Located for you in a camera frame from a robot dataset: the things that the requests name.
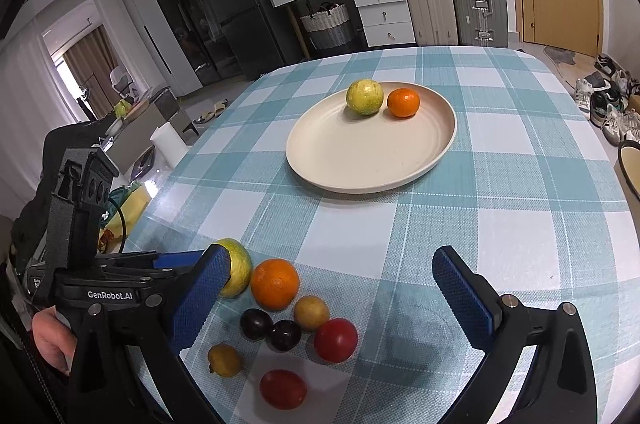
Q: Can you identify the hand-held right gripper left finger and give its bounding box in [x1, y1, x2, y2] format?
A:
[67, 245, 232, 424]

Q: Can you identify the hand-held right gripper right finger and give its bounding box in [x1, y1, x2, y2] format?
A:
[432, 246, 598, 424]

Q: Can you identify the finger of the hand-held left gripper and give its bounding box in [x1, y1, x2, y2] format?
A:
[97, 265, 193, 281]
[117, 250, 203, 269]

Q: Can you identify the yellow-green guava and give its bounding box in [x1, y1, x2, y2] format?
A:
[212, 238, 253, 299]
[346, 79, 385, 117]

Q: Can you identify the small brown kiwi fruit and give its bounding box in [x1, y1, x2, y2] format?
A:
[207, 343, 244, 378]

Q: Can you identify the dark purple plum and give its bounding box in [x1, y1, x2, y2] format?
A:
[266, 319, 303, 353]
[239, 308, 274, 341]

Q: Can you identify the large orange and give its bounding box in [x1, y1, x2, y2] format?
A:
[250, 258, 300, 311]

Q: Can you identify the tan round fruit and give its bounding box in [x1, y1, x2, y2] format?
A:
[293, 295, 331, 333]

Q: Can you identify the red tomato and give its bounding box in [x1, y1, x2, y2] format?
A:
[259, 369, 308, 410]
[313, 318, 359, 364]

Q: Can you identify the cream round plate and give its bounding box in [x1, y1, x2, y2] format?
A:
[285, 82, 458, 193]

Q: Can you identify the person's left hand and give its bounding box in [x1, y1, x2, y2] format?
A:
[32, 308, 77, 376]

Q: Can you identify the yellow bag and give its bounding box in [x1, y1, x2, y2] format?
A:
[107, 185, 152, 237]

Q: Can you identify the teal checked tablecloth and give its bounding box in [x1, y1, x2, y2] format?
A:
[120, 46, 633, 424]

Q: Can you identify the white office chair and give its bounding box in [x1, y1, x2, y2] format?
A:
[109, 66, 138, 100]

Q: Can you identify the brown curtain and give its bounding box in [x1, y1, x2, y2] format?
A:
[64, 26, 118, 115]

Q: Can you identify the small mandarin orange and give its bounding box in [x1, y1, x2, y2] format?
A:
[386, 88, 421, 119]

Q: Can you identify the dark-rimmed round container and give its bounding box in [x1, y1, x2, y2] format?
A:
[617, 139, 640, 197]

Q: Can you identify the pile of shoes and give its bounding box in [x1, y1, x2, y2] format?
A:
[574, 54, 640, 147]

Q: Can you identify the grey door mat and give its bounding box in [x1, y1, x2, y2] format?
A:
[544, 46, 577, 72]

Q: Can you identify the white grey wicker basket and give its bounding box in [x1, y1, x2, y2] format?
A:
[300, 4, 355, 50]

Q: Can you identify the silver suitcase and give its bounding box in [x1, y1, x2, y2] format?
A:
[445, 0, 510, 49]

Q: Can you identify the black cable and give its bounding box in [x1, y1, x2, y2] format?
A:
[107, 199, 126, 255]

